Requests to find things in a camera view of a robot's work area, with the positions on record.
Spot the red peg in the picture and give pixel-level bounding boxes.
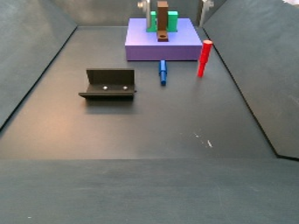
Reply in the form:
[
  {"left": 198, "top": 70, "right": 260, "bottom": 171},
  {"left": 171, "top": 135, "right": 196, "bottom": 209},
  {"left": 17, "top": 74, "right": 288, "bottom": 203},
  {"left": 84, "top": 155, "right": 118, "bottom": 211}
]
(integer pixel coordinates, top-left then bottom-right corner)
[{"left": 198, "top": 39, "right": 212, "bottom": 77}]

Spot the purple base block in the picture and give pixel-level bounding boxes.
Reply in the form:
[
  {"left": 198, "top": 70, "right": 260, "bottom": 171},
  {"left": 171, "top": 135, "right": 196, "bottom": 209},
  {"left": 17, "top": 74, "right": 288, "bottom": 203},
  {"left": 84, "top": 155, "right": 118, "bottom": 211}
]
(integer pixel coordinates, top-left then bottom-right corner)
[{"left": 126, "top": 18, "right": 202, "bottom": 61}]

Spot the black angled fixture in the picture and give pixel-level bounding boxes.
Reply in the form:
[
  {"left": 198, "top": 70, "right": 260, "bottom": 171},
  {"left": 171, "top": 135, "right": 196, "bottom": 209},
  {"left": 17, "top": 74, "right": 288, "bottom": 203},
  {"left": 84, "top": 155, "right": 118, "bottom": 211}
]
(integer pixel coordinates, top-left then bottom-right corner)
[{"left": 79, "top": 68, "right": 136, "bottom": 99}]

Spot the blue peg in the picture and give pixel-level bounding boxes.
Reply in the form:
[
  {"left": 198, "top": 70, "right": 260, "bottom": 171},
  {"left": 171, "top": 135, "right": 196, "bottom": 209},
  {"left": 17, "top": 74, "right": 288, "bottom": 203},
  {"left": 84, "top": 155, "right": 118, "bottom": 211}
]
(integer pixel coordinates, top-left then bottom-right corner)
[{"left": 159, "top": 60, "right": 167, "bottom": 86}]

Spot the green U-shaped block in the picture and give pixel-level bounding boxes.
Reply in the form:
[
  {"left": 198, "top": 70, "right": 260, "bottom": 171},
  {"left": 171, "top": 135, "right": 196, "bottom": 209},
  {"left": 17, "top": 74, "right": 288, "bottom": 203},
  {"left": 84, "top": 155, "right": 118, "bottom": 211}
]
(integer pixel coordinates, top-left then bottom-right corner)
[{"left": 146, "top": 11, "right": 179, "bottom": 32}]

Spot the brown L-shaped bracket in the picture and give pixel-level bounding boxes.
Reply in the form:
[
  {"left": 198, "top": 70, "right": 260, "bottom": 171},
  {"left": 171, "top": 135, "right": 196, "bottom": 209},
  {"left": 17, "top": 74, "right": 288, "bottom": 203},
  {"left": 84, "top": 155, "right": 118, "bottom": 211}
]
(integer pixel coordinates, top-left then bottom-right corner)
[{"left": 156, "top": 1, "right": 168, "bottom": 42}]

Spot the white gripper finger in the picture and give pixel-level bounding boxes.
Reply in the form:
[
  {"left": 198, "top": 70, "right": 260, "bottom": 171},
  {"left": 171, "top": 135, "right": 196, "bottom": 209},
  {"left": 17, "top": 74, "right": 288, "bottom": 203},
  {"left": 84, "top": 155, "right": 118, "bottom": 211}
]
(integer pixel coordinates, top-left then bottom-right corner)
[
  {"left": 138, "top": 0, "right": 151, "bottom": 28},
  {"left": 199, "top": 0, "right": 214, "bottom": 26}
]

